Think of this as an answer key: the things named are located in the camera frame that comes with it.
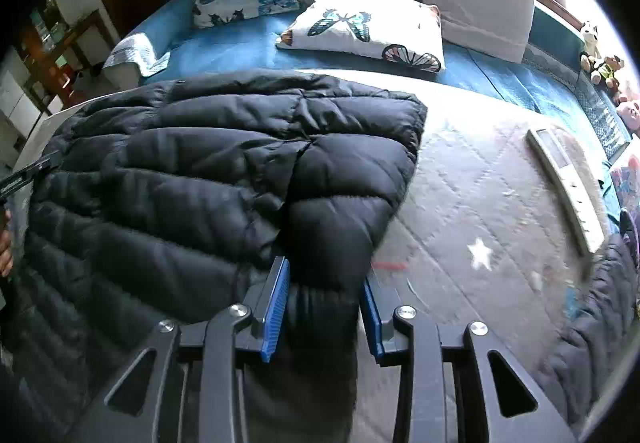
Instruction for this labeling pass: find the dark quilted cloth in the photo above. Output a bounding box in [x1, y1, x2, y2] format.
[542, 233, 640, 430]

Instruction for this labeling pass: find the grey sofa armrest cover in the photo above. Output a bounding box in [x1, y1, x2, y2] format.
[102, 33, 171, 77]

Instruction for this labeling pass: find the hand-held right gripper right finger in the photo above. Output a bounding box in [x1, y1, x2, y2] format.
[361, 273, 581, 443]

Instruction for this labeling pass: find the white cabinet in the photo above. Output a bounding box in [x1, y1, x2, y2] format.
[0, 58, 49, 145]

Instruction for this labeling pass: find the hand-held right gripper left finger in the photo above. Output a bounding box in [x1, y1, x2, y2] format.
[65, 255, 291, 443]

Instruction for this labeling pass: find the plain white pillow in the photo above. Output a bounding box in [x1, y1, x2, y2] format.
[421, 0, 536, 64]

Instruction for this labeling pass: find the wooden glass display cabinet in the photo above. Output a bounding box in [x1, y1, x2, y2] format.
[14, 0, 68, 74]

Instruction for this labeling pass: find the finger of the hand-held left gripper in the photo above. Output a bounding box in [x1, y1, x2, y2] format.
[0, 150, 62, 197]

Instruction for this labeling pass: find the pink plush toy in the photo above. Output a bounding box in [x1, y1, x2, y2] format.
[615, 92, 640, 135]

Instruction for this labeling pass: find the brown plush bear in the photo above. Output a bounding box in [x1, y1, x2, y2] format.
[590, 54, 626, 90]

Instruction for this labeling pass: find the white remote control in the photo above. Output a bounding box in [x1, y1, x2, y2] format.
[526, 127, 607, 257]

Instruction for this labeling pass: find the blue sofa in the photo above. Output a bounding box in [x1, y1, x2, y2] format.
[102, 0, 637, 184]

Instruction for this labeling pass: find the long butterfly print pillow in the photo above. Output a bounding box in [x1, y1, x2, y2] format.
[276, 0, 446, 74]

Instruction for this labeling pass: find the person's left hand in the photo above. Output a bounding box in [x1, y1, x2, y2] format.
[0, 208, 15, 276]

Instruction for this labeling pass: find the black and white plush toy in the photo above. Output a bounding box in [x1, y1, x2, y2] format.
[580, 20, 604, 60]

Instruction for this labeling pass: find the wooden side table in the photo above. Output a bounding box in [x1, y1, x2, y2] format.
[20, 10, 117, 115]

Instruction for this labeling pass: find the colourful printed cushion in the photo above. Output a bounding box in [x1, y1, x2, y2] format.
[609, 153, 640, 225]

